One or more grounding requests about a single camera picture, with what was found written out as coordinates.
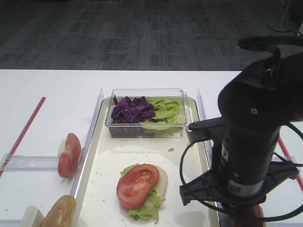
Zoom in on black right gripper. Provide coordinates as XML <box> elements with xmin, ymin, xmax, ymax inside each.
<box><xmin>179</xmin><ymin>163</ymin><xmax>299</xmax><ymax>214</ymax></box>

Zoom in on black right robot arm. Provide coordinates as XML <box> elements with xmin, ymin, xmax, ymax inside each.
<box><xmin>179</xmin><ymin>53</ymin><xmax>303</xmax><ymax>214</ymax></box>

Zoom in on white bread slice on tray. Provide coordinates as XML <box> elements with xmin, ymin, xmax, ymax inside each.
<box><xmin>153</xmin><ymin>165</ymin><xmax>168</xmax><ymax>197</ymax></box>

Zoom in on lettuce leaf on tray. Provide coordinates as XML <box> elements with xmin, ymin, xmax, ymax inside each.
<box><xmin>121</xmin><ymin>164</ymin><xmax>166</xmax><ymax>222</ymax></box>

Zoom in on tomato slice on tray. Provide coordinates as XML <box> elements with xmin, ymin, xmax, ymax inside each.
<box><xmin>116</xmin><ymin>164</ymin><xmax>160</xmax><ymax>210</ymax></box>

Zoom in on green lettuce in container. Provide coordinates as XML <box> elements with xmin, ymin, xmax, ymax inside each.
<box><xmin>143</xmin><ymin>98</ymin><xmax>183</xmax><ymax>136</ymax></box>

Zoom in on upright tomato slices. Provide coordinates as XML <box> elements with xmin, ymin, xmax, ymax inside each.
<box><xmin>58</xmin><ymin>133</ymin><xmax>81</xmax><ymax>179</ymax></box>

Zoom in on metal tray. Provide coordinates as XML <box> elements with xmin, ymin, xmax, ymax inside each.
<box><xmin>73</xmin><ymin>98</ymin><xmax>219</xmax><ymax>227</ymax></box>

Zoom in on red rod right side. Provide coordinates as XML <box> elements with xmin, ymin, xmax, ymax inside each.
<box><xmin>278</xmin><ymin>138</ymin><xmax>303</xmax><ymax>191</ymax></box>

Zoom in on red rod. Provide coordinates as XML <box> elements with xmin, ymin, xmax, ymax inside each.
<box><xmin>278</xmin><ymin>138</ymin><xmax>303</xmax><ymax>191</ymax></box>
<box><xmin>0</xmin><ymin>96</ymin><xmax>46</xmax><ymax>176</ymax></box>

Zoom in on purple cabbage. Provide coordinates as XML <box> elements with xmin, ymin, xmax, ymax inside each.
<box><xmin>111</xmin><ymin>96</ymin><xmax>156</xmax><ymax>124</ymax></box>

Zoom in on clear plastic salad container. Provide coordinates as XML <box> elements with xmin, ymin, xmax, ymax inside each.
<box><xmin>105</xmin><ymin>88</ymin><xmax>190</xmax><ymax>138</ymax></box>

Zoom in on white paper liner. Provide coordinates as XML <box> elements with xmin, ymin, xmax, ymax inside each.
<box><xmin>82</xmin><ymin>151</ymin><xmax>211</xmax><ymax>227</ymax></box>

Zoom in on brown bun bottom slice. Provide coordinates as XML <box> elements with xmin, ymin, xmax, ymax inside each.
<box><xmin>42</xmin><ymin>195</ymin><xmax>76</xmax><ymax>227</ymax></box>

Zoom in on white pusher block upper left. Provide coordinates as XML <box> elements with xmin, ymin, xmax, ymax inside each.
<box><xmin>58</xmin><ymin>140</ymin><xmax>66</xmax><ymax>157</ymax></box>

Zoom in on white pusher block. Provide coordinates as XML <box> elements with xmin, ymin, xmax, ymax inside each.
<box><xmin>58</xmin><ymin>140</ymin><xmax>66</xmax><ymax>157</ymax></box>
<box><xmin>20</xmin><ymin>205</ymin><xmax>45</xmax><ymax>227</ymax></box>

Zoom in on white pusher block lower left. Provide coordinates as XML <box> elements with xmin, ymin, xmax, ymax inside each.
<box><xmin>20</xmin><ymin>205</ymin><xmax>45</xmax><ymax>227</ymax></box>

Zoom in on stanchion base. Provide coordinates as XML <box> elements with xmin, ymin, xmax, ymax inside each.
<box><xmin>267</xmin><ymin>0</ymin><xmax>294</xmax><ymax>33</ymax></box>

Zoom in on red rod left side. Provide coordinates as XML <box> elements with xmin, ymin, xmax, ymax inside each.
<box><xmin>0</xmin><ymin>96</ymin><xmax>46</xmax><ymax>176</ymax></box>

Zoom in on clear rail upper right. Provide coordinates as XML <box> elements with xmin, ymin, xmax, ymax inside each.
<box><xmin>274</xmin><ymin>153</ymin><xmax>303</xmax><ymax>167</ymax></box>

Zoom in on clear rail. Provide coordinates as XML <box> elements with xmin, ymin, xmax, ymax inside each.
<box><xmin>0</xmin><ymin>154</ymin><xmax>59</xmax><ymax>171</ymax></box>
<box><xmin>274</xmin><ymin>153</ymin><xmax>303</xmax><ymax>167</ymax></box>

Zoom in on black cable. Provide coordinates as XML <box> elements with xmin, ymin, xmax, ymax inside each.
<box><xmin>179</xmin><ymin>35</ymin><xmax>303</xmax><ymax>223</ymax></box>

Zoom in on clear rail upper left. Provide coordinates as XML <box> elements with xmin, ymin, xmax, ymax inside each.
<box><xmin>0</xmin><ymin>154</ymin><xmax>59</xmax><ymax>171</ymax></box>

